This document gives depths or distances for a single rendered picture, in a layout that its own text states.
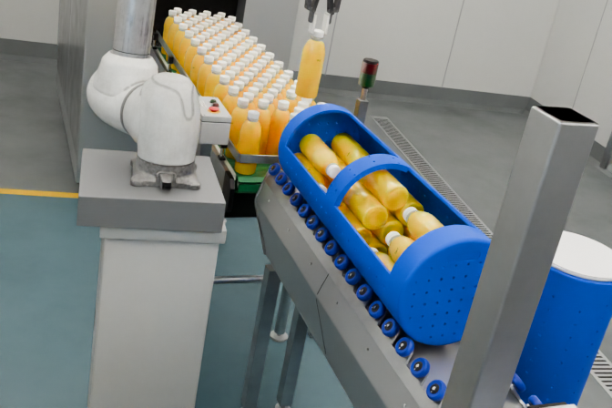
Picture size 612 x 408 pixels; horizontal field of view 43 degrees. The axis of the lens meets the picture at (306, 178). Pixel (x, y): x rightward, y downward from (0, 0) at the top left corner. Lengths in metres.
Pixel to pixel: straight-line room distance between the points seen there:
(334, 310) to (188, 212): 0.45
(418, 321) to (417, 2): 5.54
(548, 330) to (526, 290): 1.24
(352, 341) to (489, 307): 0.93
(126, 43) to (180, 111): 0.27
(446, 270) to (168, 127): 0.78
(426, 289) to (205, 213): 0.61
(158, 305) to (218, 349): 1.18
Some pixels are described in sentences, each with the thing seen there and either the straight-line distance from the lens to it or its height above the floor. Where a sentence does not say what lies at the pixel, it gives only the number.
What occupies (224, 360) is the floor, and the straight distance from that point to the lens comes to 3.25.
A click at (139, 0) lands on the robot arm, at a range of 2.13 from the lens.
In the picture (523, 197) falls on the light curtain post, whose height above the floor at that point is 1.59.
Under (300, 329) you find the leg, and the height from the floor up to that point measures 0.38.
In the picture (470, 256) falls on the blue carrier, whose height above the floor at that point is 1.19.
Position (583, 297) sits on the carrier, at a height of 0.97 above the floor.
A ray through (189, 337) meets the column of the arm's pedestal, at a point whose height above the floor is 0.65.
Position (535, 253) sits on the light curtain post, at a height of 1.52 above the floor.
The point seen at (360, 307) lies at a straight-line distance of 1.96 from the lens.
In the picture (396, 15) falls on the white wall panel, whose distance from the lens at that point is 7.09.
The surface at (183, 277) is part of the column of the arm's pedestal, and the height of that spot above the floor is 0.85.
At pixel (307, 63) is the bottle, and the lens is 2.47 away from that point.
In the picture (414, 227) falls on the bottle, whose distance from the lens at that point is 1.85.
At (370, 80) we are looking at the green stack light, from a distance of 2.98.
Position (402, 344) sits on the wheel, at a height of 0.97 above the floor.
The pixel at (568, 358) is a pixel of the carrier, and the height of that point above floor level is 0.78.
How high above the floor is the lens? 1.93
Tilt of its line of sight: 22 degrees down
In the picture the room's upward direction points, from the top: 11 degrees clockwise
